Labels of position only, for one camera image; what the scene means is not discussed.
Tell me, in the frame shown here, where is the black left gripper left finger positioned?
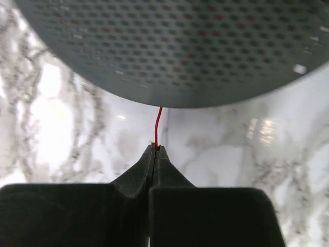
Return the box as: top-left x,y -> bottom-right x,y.
1,144 -> 156,246

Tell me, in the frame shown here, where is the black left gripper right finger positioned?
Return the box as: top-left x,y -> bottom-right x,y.
148,147 -> 285,246

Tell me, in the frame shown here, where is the red wire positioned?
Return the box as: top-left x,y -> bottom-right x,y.
154,106 -> 163,150

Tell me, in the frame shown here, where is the black cable spool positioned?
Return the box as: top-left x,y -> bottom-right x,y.
16,0 -> 328,108

